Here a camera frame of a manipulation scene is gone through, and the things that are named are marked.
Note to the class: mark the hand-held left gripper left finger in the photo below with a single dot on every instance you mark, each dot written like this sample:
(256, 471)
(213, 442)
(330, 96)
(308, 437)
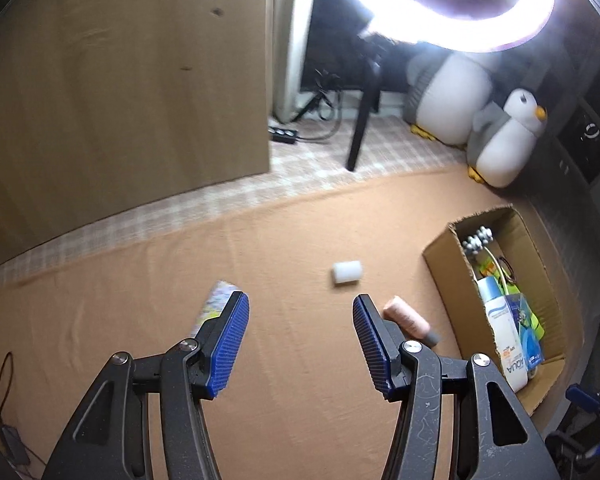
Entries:
(225, 350)

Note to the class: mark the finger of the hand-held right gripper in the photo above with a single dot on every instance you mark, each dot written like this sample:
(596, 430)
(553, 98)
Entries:
(582, 397)

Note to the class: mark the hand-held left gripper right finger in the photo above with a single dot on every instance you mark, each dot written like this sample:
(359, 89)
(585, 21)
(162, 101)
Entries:
(375, 350)

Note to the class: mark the pink tube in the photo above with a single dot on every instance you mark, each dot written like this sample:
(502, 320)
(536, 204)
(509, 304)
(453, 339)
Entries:
(407, 317)

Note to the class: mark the patterned lighter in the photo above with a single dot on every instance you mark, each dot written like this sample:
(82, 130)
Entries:
(215, 302)

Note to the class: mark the blue tape measure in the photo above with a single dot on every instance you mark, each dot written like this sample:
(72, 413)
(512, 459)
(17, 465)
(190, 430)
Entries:
(530, 347)

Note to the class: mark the green tube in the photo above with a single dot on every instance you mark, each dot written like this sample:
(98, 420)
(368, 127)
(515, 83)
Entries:
(534, 327)

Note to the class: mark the white lotion bottle blue cap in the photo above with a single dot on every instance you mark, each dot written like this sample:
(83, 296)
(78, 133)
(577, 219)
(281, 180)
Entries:
(505, 340)

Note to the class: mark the blue packet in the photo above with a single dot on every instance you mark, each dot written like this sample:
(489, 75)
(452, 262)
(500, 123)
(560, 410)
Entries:
(519, 315)

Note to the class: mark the cardboard box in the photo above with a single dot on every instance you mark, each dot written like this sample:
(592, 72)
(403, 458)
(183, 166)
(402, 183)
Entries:
(447, 265)

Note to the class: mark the white neck massager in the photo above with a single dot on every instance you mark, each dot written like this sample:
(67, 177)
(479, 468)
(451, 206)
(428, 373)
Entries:
(472, 245)

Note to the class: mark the checkered mat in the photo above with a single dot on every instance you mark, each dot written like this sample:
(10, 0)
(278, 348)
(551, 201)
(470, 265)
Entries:
(380, 150)

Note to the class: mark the black tripod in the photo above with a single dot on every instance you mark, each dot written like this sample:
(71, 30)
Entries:
(362, 130)

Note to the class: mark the black power strip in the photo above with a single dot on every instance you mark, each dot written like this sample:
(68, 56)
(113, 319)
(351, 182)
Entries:
(284, 135)

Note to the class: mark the grey charger box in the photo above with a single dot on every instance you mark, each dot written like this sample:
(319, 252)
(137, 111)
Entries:
(14, 445)

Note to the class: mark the small penguin plush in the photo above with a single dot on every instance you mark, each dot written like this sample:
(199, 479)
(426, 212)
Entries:
(505, 145)

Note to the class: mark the large penguin plush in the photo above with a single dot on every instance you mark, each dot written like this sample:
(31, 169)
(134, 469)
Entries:
(450, 105)

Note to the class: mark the large wooden board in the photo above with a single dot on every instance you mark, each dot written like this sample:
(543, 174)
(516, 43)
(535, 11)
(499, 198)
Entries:
(130, 85)

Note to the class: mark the white framed panel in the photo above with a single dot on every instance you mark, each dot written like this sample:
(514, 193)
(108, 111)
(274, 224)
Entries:
(290, 60)

